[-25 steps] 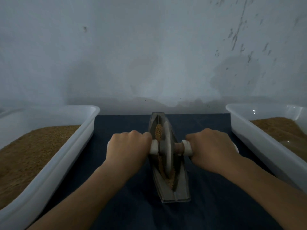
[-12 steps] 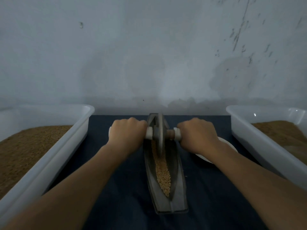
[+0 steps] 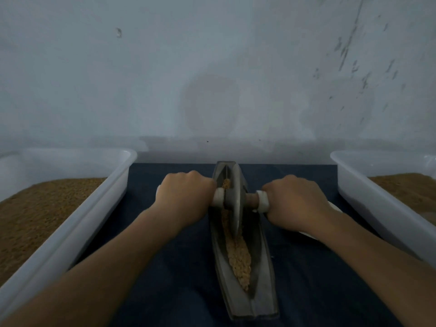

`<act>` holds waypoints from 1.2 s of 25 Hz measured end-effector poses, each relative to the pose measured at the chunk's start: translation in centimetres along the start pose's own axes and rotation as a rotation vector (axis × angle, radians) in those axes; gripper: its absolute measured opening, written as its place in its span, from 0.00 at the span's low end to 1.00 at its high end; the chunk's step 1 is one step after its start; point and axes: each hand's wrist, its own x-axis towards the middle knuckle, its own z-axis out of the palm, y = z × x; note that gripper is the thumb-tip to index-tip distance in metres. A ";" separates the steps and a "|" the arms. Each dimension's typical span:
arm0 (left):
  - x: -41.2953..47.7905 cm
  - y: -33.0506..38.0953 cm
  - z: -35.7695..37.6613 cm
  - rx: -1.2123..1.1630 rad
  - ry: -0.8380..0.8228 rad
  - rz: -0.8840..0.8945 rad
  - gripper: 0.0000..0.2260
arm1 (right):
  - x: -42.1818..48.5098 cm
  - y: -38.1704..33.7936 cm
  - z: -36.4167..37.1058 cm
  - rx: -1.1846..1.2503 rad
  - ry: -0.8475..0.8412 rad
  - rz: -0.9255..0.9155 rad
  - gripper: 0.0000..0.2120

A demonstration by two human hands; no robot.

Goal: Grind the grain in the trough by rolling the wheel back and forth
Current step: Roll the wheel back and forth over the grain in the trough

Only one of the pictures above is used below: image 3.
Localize metal grinding wheel with handles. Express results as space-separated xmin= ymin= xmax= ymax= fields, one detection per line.
xmin=211 ymin=162 xmax=271 ymax=237

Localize dark blue tablecloth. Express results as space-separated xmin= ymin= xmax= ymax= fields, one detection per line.
xmin=71 ymin=163 xmax=403 ymax=327

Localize small ground grain portion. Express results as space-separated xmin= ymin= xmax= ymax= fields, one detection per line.
xmin=219 ymin=179 xmax=253 ymax=292

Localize person's right forearm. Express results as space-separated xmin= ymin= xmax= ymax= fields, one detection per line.
xmin=307 ymin=208 xmax=436 ymax=327

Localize person's left hand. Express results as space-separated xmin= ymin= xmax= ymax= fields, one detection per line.
xmin=155 ymin=171 xmax=216 ymax=226

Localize boat-shaped metal grinding trough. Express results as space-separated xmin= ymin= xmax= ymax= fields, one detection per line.
xmin=209 ymin=160 xmax=280 ymax=320

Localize person's left forearm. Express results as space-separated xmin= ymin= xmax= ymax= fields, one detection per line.
xmin=0 ymin=204 xmax=186 ymax=327

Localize person's right hand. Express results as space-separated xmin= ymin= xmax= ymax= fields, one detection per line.
xmin=262 ymin=175 xmax=335 ymax=233

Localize white round plate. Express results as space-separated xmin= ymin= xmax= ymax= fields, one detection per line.
xmin=296 ymin=201 xmax=343 ymax=240

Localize white plastic tray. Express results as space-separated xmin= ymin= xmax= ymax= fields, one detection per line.
xmin=330 ymin=150 xmax=436 ymax=266
xmin=0 ymin=148 xmax=138 ymax=317

